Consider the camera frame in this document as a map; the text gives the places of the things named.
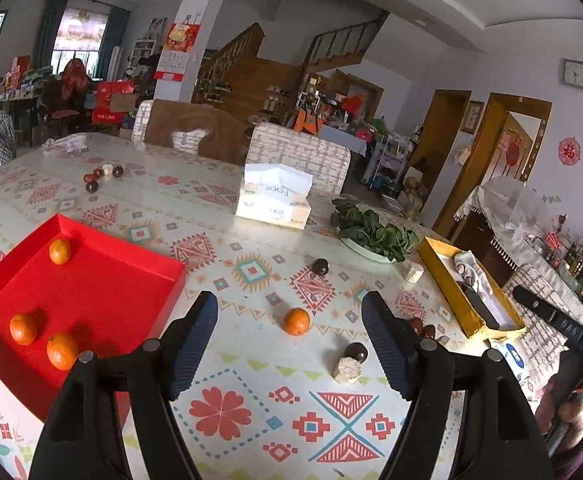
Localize plaid jacket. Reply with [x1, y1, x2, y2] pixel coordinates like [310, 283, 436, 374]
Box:
[0, 110, 17, 166]

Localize orange bag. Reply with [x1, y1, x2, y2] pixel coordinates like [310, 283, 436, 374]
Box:
[292, 107, 322, 135]

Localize checked tablecloth table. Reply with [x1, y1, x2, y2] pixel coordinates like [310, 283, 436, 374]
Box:
[319, 125, 372, 157]

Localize white tissue pack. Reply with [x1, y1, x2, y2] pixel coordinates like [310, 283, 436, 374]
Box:
[235, 162, 315, 231]

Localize black flat item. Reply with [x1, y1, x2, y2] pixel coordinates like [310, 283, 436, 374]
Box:
[460, 284, 502, 330]

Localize white shelf unit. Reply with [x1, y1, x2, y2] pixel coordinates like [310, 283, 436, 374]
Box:
[134, 39, 165, 63]

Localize red door ornament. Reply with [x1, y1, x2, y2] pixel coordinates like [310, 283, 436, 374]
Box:
[504, 135, 522, 168]

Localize white packet blue label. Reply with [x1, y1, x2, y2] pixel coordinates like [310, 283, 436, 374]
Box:
[496, 342, 527, 376]

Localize red paper-cut decoration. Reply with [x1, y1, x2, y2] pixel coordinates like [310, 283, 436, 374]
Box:
[557, 136, 582, 166]

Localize person's right hand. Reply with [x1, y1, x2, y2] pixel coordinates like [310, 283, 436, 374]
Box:
[536, 380, 583, 455]

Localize clear plastic bag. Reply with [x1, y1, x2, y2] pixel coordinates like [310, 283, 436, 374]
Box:
[481, 177, 562, 233]

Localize white utility cart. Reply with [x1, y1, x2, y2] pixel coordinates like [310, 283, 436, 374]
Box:
[364, 132, 412, 193]

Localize yellow box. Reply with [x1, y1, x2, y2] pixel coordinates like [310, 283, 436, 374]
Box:
[416, 236, 527, 339]

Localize red gift box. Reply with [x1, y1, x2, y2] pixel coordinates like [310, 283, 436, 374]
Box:
[92, 80, 136, 123]

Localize printed paper leaflet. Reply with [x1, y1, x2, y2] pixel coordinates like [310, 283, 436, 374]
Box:
[54, 137, 90, 156]

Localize framed picture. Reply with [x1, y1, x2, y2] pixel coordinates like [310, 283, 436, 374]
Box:
[460, 101, 485, 134]

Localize window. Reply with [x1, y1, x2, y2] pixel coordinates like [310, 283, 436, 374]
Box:
[52, 7, 108, 66]

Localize wooden door frame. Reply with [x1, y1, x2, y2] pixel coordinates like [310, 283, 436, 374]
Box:
[434, 92, 552, 241]
[411, 89, 472, 221]

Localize red patterned cloth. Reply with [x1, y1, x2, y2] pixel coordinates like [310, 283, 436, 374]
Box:
[60, 58, 91, 106]

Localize white lace cloth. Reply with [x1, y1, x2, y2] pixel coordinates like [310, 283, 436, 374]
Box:
[454, 185, 502, 223]

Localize wall clock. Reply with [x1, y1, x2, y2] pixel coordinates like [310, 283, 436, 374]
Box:
[561, 58, 583, 90]

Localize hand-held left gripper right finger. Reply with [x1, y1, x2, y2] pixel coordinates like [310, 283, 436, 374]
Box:
[360, 290, 555, 480]

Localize orange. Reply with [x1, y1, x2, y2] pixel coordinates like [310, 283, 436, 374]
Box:
[48, 238, 72, 265]
[46, 333, 80, 372]
[10, 313, 40, 346]
[284, 307, 311, 337]

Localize red tray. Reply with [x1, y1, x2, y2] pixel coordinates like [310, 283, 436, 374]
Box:
[0, 212, 187, 423]

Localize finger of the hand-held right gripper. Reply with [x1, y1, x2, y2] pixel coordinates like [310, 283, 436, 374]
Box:
[513, 285, 583, 356]

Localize pale green plate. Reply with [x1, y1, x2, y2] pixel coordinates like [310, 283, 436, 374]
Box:
[339, 235, 407, 265]

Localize person's right forearm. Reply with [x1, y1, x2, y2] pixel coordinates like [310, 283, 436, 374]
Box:
[551, 435, 583, 480]

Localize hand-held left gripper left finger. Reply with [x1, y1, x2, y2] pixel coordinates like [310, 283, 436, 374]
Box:
[29, 290, 219, 480]

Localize teal curtain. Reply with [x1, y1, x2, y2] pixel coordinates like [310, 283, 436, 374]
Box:
[36, 0, 68, 68]
[96, 6, 131, 80]

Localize leafy greens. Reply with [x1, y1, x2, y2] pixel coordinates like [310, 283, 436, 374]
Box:
[330, 198, 419, 263]

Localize red wall calendar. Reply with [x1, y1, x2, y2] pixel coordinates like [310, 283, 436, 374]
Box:
[154, 22, 201, 82]

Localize wooden staircase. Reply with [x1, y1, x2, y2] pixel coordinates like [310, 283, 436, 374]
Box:
[194, 10, 389, 126]

